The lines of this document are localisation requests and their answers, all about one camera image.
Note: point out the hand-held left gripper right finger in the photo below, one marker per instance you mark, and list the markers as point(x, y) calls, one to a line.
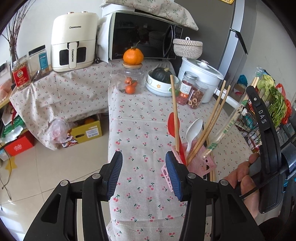
point(172, 176)

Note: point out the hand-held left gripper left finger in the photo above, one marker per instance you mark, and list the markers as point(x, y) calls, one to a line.
point(115, 171)

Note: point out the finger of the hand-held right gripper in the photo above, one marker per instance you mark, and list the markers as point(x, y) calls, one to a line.
point(266, 129)

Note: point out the pink perforated utensil holder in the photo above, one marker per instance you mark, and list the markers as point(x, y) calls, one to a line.
point(203, 166)

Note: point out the chopsticks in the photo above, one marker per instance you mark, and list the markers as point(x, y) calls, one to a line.
point(222, 135)

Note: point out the white plastic spoon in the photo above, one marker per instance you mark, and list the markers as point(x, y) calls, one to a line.
point(194, 132)

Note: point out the wooden chopstick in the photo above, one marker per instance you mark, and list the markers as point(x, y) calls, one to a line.
point(219, 111)
point(213, 112)
point(174, 111)

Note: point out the red plastic spoon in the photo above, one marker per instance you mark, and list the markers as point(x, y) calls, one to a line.
point(171, 125)

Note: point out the person's right forearm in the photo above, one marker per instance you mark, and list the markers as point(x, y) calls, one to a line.
point(277, 231)

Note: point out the person's right hand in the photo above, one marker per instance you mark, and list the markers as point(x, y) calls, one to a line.
point(240, 178)

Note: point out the bunch of green cilantro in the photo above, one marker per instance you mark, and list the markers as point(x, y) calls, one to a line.
point(277, 106)

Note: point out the red plastic bag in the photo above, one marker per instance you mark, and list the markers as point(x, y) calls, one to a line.
point(289, 106)

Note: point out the napa cabbage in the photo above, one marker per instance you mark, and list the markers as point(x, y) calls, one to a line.
point(266, 83)

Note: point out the yellow cardboard box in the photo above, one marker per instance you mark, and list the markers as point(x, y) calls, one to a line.
point(90, 132)

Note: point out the cherry print tablecloth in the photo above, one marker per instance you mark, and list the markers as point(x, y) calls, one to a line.
point(69, 92)
point(143, 129)

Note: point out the teal plastic bag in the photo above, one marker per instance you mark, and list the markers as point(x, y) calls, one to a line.
point(242, 80)

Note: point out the clear plastic bag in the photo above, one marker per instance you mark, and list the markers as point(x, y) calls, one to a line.
point(57, 129)

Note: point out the jar of dried fruit rings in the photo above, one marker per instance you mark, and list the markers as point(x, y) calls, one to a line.
point(196, 97)

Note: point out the small orange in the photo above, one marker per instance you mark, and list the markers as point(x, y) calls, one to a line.
point(130, 90)
point(134, 83)
point(128, 80)

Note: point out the green lime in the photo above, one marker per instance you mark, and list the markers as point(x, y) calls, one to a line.
point(177, 92)

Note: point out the tall jar of red fruit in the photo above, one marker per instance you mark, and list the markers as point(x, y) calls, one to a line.
point(185, 92)

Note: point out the white bowl with flower print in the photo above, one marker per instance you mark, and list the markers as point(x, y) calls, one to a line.
point(157, 89)

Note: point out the white electric cooking pot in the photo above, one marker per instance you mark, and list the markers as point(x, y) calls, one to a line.
point(196, 71)

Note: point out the glass jar with wooden lid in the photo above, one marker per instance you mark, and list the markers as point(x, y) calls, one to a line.
point(120, 78)

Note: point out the red cardboard box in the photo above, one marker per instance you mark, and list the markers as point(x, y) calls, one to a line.
point(18, 146)

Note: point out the dark green pumpkin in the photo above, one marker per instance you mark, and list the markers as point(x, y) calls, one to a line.
point(161, 75)

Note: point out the yellow star mat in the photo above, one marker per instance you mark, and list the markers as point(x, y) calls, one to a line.
point(11, 164)

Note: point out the grey refrigerator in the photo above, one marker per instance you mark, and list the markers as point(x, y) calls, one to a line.
point(219, 27)

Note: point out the black power plug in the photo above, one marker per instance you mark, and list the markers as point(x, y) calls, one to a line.
point(97, 61)

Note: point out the woven basket with lid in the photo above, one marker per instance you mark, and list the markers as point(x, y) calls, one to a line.
point(187, 49)

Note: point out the green cardboard box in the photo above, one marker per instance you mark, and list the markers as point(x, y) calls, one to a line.
point(11, 126)

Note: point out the large orange with stem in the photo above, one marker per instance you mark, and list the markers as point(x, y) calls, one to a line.
point(133, 56)

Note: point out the clear container with blue label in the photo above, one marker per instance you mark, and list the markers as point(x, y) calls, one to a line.
point(42, 60)

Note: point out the nut jar with red label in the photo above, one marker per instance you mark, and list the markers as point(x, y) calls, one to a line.
point(20, 76)

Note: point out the black microwave oven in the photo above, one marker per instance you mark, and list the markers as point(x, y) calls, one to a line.
point(138, 32)

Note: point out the cream air fryer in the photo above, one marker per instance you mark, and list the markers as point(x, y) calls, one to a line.
point(71, 30)

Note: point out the floral cloth cover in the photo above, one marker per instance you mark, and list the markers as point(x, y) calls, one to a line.
point(166, 9)

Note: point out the dry twigs in vase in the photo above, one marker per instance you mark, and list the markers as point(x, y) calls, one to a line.
point(14, 49)

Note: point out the white wall socket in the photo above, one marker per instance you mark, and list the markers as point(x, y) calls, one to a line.
point(2, 69)

